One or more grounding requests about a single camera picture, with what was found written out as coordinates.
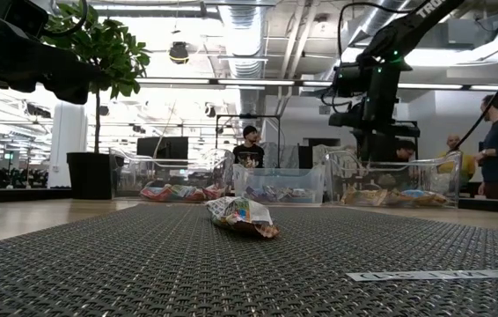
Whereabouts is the black square planter pot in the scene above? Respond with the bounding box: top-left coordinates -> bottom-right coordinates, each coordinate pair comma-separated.
66,151 -> 116,200

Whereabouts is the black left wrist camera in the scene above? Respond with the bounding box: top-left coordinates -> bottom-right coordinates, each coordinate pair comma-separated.
4,0 -> 50,36

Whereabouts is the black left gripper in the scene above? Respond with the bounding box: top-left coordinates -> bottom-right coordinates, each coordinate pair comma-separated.
0,17 -> 100,105

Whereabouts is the black computer monitor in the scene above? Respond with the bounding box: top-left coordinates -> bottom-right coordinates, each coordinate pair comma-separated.
136,136 -> 190,160

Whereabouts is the white label strip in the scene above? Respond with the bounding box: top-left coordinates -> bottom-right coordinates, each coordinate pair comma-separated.
345,269 -> 498,283

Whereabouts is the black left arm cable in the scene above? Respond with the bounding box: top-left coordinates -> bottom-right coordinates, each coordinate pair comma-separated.
41,0 -> 91,39

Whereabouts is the black ceiling spotlight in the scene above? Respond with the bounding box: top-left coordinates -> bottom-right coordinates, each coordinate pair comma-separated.
168,41 -> 190,66

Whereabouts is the grey woven table mat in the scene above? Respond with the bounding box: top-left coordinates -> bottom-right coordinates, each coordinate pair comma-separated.
0,203 -> 498,317

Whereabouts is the green leafy indoor tree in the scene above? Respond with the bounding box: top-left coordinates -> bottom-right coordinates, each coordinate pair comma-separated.
41,2 -> 151,154

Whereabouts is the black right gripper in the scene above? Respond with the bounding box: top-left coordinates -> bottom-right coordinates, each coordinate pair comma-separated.
327,70 -> 421,162

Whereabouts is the translucent white plastic bin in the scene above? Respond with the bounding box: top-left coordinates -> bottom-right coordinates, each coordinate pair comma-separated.
232,163 -> 327,206

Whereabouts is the clear plastic bin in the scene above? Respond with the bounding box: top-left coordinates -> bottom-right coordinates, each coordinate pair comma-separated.
324,150 -> 462,208
108,147 -> 236,203

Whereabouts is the crumpled white granola bar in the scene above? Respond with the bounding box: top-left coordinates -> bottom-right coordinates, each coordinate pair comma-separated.
204,195 -> 281,240

